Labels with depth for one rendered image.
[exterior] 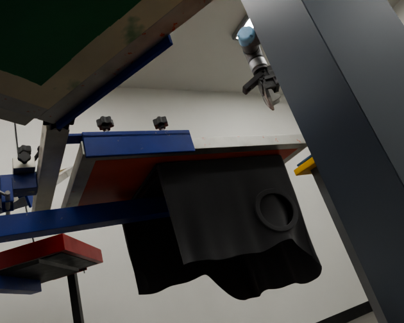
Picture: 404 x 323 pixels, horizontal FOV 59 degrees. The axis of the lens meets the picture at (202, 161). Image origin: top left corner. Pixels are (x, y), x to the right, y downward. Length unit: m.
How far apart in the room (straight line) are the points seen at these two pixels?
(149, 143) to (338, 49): 0.52
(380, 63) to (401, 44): 0.07
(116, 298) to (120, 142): 2.36
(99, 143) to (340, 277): 3.87
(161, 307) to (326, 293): 1.88
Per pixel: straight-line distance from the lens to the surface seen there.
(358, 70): 0.66
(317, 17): 0.71
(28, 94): 0.69
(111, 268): 3.22
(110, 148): 0.91
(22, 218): 1.11
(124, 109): 3.96
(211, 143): 1.05
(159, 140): 0.97
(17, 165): 1.13
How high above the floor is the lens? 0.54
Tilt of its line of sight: 22 degrees up
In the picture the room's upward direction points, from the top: 18 degrees counter-clockwise
